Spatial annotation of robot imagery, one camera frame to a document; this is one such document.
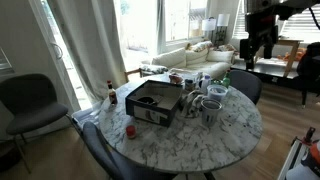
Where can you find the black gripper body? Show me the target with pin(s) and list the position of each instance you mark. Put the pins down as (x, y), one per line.
(261, 26)

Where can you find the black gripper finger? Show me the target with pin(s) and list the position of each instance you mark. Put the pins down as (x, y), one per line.
(250, 58)
(268, 50)

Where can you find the dark blue cardboard box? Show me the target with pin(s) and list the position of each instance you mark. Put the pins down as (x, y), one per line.
(154, 103)

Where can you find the small black cup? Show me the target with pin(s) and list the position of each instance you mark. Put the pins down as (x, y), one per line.
(147, 100)

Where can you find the wooden bench table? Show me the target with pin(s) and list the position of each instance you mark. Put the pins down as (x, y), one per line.
(290, 50)

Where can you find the orange toy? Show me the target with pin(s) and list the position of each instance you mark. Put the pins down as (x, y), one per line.
(292, 55)

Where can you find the dark blue-grey chair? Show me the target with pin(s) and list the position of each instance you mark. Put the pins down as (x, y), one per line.
(246, 84)

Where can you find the black low shelf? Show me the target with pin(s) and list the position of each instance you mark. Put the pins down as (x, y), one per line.
(280, 75)

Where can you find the cream cushion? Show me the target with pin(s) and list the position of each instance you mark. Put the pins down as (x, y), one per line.
(220, 56)

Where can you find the green glass bottle red cap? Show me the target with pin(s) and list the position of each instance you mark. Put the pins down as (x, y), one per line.
(226, 80)

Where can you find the white window blinds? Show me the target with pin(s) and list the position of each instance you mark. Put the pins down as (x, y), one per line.
(300, 25)

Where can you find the white shade floor lamp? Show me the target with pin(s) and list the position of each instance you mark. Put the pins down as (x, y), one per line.
(209, 25)
(222, 20)

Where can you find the cream sofa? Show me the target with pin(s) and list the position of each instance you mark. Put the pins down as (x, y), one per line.
(196, 63)

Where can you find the small jar with lid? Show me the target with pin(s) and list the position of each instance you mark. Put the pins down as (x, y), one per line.
(189, 85)

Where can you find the patterned white cloth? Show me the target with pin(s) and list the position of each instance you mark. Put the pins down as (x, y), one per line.
(192, 103)

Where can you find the bagged bread snack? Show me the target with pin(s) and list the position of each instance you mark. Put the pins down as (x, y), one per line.
(175, 78)

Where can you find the patterned grey throw pillow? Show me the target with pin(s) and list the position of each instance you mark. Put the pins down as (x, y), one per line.
(152, 69)

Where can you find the wooden side chair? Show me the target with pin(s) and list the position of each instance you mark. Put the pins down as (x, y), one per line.
(133, 74)

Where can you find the small red jar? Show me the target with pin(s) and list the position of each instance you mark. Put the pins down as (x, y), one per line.
(131, 132)

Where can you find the hot sauce bottle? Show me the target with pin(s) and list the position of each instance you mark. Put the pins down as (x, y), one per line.
(112, 94)

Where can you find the beige curtain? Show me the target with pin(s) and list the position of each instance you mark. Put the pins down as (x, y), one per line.
(91, 43)

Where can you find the blue fabric chair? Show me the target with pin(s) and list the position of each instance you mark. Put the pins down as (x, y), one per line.
(110, 156)

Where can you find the clear storage bin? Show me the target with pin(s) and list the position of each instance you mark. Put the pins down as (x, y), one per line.
(86, 115)

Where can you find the dark grey chair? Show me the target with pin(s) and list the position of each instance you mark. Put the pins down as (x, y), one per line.
(31, 106)

